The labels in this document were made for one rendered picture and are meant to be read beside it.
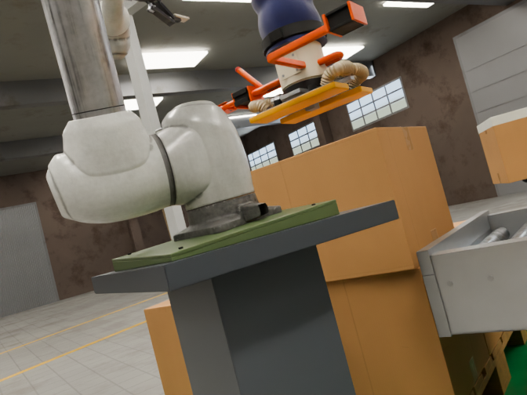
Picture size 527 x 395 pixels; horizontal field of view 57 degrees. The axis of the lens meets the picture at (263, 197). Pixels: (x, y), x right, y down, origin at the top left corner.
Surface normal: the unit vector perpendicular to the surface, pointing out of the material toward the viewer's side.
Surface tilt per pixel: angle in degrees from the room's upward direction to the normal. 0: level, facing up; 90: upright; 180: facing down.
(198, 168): 98
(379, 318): 90
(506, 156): 90
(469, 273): 90
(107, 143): 103
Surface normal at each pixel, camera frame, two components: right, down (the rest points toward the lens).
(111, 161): 0.37, 0.09
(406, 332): -0.58, 0.11
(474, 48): -0.82, 0.19
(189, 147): 0.26, -0.17
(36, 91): 0.51, -0.18
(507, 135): -0.22, 0.01
